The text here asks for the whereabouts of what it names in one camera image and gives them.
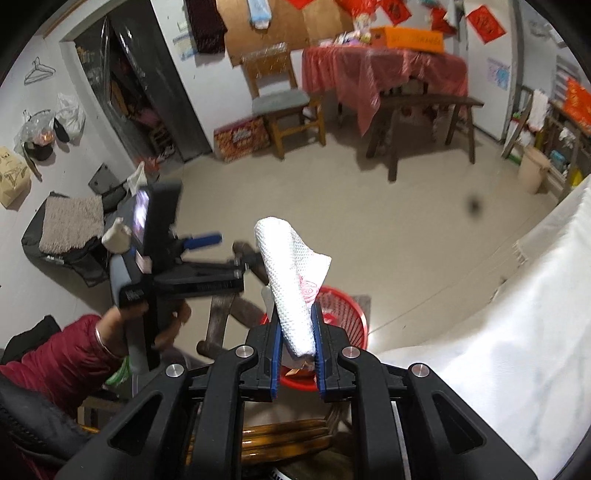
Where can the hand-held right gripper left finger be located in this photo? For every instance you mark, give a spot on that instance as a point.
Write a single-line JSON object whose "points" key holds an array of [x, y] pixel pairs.
{"points": [[275, 360]]}

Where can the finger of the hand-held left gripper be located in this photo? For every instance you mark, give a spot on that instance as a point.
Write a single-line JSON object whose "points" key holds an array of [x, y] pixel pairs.
{"points": [[212, 266], [201, 241]]}

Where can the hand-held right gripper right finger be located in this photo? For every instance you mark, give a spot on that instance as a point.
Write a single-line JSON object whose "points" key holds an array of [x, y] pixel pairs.
{"points": [[318, 350]]}

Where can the red plastic basket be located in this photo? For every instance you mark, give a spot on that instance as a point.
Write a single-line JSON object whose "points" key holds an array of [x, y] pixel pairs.
{"points": [[344, 323]]}

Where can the white paper napkin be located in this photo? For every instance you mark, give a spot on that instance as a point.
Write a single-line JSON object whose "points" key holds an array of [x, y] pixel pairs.
{"points": [[288, 277]]}

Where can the person's left forearm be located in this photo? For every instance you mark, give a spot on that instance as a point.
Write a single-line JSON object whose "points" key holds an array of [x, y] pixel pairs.
{"points": [[55, 360]]}

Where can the person's left hand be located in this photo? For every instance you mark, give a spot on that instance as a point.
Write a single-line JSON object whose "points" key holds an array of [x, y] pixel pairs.
{"points": [[115, 327]]}

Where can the white crumpled cloth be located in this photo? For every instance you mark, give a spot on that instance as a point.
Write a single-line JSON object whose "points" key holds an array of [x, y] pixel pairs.
{"points": [[115, 235]]}

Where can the small white bag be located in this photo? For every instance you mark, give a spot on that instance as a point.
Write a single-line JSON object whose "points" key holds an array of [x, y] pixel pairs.
{"points": [[138, 177]]}

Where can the wooden stool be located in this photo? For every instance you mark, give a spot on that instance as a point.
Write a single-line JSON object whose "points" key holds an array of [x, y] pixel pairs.
{"points": [[220, 314]]}

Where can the grey metal plate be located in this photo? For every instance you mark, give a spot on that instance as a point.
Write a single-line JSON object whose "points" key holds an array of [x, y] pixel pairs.
{"points": [[99, 180]]}

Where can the amber bamboo chair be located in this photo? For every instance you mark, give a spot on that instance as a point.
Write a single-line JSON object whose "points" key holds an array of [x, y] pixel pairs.
{"points": [[286, 438]]}

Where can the black seat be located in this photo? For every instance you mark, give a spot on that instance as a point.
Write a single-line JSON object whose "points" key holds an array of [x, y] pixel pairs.
{"points": [[83, 267]]}

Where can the beige fluffy mat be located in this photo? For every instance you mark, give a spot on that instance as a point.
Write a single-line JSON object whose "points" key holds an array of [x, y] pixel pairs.
{"points": [[69, 221]]}

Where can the red printed carton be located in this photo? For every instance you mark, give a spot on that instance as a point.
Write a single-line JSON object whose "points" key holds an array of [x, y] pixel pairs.
{"points": [[240, 138]]}

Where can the clear plastic door curtain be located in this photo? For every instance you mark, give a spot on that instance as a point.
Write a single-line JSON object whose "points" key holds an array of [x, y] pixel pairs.
{"points": [[138, 92]]}

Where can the black cap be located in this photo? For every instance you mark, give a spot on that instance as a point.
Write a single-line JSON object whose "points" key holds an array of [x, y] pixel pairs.
{"points": [[60, 134]]}

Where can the white plastic bag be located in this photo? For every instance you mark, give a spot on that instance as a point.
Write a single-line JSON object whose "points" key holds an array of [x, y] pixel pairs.
{"points": [[71, 115]]}

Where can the clear bag with orange contents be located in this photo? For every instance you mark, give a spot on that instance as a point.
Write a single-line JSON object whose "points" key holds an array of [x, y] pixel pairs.
{"points": [[37, 134]]}

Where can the wooden chair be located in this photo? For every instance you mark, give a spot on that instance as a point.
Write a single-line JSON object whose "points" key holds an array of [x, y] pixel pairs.
{"points": [[279, 104]]}

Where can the grey white printed tablecloth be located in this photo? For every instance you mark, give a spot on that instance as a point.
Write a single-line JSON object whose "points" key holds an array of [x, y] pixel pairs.
{"points": [[508, 346]]}

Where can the dark red cloth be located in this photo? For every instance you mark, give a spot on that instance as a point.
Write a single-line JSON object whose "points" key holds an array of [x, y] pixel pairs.
{"points": [[205, 25]]}

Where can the person's black jacket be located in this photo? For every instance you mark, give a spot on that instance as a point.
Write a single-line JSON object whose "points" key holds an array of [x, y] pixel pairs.
{"points": [[32, 415]]}

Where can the light blue cloth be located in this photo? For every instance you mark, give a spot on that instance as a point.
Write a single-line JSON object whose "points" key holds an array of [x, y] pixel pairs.
{"points": [[258, 11]]}

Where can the brown wooden board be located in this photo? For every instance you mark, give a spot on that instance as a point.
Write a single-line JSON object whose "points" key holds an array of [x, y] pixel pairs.
{"points": [[295, 27]]}

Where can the red covered side table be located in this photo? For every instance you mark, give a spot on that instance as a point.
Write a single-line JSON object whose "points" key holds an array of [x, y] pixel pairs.
{"points": [[369, 74]]}

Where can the pile of small colourful packets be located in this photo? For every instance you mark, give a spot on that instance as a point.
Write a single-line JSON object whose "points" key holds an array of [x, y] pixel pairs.
{"points": [[355, 34]]}

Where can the large red diamond paper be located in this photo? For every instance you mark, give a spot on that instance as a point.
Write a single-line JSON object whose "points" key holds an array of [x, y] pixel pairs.
{"points": [[300, 2]]}

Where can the wooden bench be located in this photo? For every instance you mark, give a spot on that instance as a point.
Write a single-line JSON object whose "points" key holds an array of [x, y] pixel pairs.
{"points": [[425, 102]]}

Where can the beige plastic bucket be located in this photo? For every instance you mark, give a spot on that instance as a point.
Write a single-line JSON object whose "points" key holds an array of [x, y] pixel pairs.
{"points": [[533, 168]]}

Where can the red plastic bag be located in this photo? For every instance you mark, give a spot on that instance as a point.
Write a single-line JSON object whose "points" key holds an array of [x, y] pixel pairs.
{"points": [[360, 5], [441, 21]]}

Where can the orange carton box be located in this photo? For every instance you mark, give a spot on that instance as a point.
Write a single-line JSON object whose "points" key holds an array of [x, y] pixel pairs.
{"points": [[413, 40]]}

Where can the blue white paper sheet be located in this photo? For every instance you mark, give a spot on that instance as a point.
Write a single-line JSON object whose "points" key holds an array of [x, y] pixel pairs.
{"points": [[498, 74]]}

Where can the red gift box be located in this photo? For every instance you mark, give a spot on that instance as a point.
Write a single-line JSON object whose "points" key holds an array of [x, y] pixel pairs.
{"points": [[579, 97]]}

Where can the white shelf rack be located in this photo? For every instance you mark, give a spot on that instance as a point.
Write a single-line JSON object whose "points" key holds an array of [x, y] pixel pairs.
{"points": [[563, 76]]}

